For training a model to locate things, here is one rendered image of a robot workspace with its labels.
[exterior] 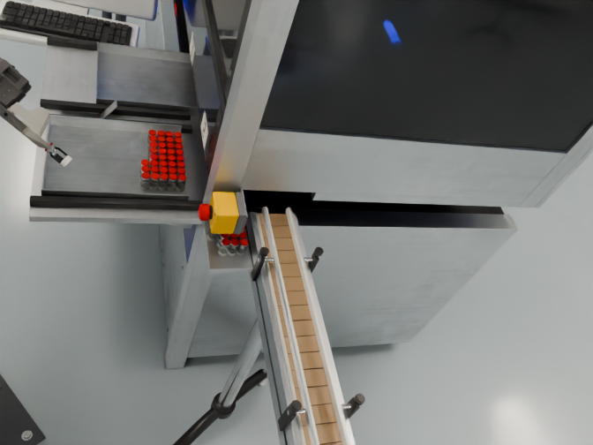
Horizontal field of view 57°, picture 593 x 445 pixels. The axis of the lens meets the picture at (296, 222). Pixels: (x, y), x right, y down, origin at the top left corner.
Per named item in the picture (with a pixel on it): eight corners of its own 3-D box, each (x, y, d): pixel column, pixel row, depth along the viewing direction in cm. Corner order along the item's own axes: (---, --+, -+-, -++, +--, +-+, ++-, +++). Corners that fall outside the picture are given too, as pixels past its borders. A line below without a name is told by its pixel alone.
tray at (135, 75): (206, 64, 179) (208, 56, 177) (216, 117, 164) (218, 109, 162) (96, 51, 167) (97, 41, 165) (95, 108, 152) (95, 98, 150)
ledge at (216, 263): (255, 230, 144) (257, 226, 142) (263, 272, 136) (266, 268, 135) (202, 230, 139) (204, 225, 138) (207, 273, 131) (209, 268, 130)
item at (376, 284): (302, 59, 357) (349, -78, 293) (400, 351, 237) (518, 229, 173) (143, 39, 323) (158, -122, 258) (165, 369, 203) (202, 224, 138)
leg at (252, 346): (231, 395, 196) (291, 281, 139) (235, 420, 191) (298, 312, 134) (206, 397, 193) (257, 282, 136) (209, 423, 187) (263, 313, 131)
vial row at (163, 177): (163, 142, 151) (165, 130, 148) (167, 191, 141) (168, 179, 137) (154, 141, 151) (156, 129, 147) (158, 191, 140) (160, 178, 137)
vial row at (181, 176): (179, 143, 153) (182, 131, 149) (184, 192, 142) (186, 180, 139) (171, 143, 152) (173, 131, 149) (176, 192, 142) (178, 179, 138)
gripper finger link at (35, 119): (68, 127, 97) (24, 90, 94) (44, 152, 96) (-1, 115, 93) (69, 129, 100) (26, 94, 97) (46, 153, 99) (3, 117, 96)
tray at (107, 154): (180, 134, 155) (181, 124, 153) (187, 204, 140) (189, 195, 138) (49, 124, 144) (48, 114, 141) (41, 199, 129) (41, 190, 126)
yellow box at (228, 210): (236, 211, 133) (243, 192, 128) (240, 234, 129) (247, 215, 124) (206, 210, 131) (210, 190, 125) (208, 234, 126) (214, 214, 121)
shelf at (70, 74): (204, 60, 184) (205, 55, 182) (232, 224, 143) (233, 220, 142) (48, 41, 167) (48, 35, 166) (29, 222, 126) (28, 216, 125)
